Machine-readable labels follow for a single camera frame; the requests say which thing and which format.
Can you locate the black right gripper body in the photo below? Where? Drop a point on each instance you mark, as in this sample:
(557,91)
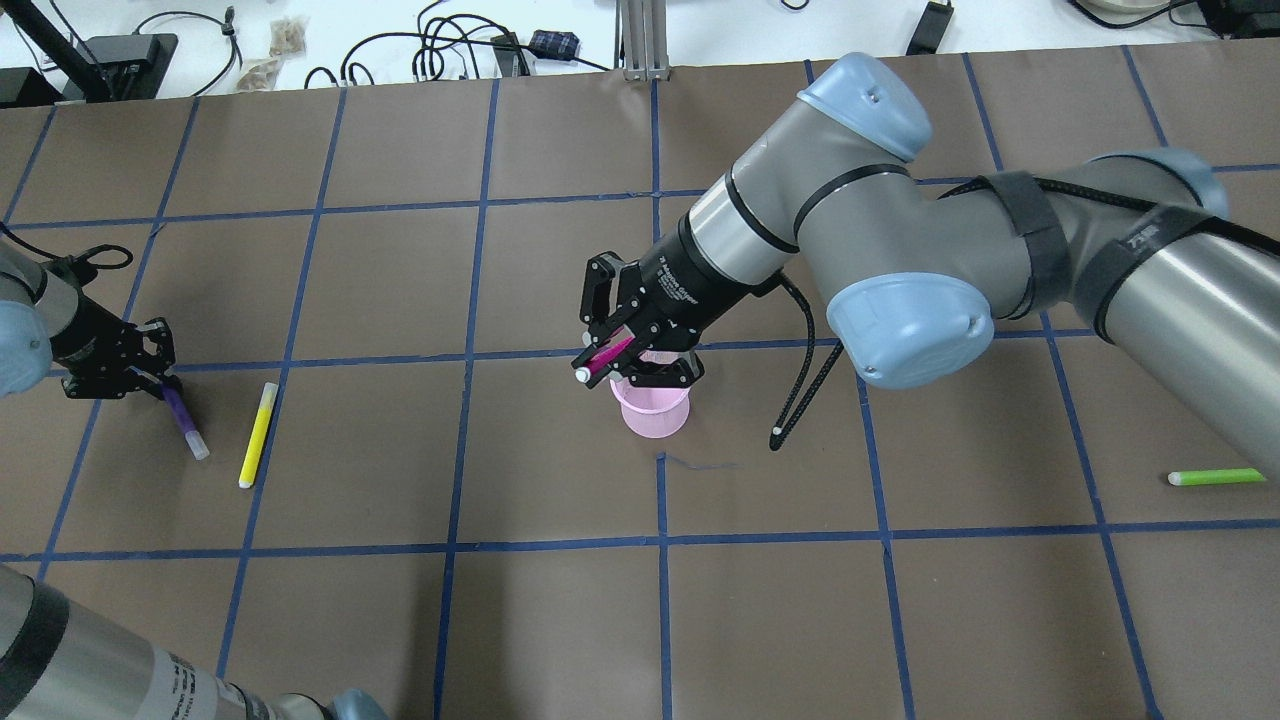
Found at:
(688,282)

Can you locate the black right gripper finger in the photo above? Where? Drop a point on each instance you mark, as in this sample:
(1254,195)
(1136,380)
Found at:
(613,303)
(672,364)

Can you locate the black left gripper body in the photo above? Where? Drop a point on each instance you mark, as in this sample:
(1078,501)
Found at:
(88,340)

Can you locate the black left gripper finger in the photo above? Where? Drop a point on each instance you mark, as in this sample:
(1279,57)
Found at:
(150,352)
(114,383)

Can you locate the purple marker pen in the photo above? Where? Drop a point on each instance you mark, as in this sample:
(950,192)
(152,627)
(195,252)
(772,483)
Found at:
(186,424)

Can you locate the pink marker pen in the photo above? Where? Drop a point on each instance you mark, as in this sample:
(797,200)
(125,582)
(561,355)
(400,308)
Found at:
(600,360)

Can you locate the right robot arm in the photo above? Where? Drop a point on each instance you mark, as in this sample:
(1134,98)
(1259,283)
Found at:
(1140,243)

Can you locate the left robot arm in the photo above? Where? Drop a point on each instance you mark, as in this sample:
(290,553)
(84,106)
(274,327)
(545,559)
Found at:
(60,659)

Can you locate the pink mesh cup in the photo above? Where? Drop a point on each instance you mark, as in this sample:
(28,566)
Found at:
(651,412)

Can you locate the yellow marker pen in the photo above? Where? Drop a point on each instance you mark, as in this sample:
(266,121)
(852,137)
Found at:
(260,429)

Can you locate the black power adapter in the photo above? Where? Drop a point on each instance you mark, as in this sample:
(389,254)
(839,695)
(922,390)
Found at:
(931,28)

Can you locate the green marker pen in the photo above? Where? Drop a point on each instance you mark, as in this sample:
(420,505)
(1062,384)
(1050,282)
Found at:
(1215,477)

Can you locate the aluminium frame post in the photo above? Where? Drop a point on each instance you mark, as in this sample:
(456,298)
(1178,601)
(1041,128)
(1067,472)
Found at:
(641,39)

